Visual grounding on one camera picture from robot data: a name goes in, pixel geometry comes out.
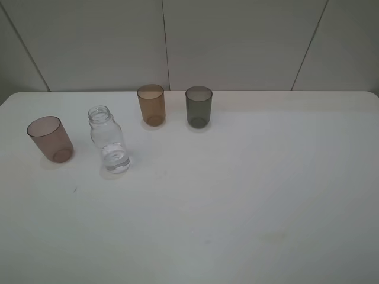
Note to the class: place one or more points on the clear plastic water bottle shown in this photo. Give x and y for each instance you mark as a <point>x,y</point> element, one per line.
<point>107,136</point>

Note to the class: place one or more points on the grey translucent plastic cup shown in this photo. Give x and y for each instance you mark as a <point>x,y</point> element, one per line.
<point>198,106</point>

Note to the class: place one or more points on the amber translucent plastic cup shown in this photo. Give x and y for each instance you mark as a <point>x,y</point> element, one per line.
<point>152,104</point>

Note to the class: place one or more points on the pink translucent plastic cup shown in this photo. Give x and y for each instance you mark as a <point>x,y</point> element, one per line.
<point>50,136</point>

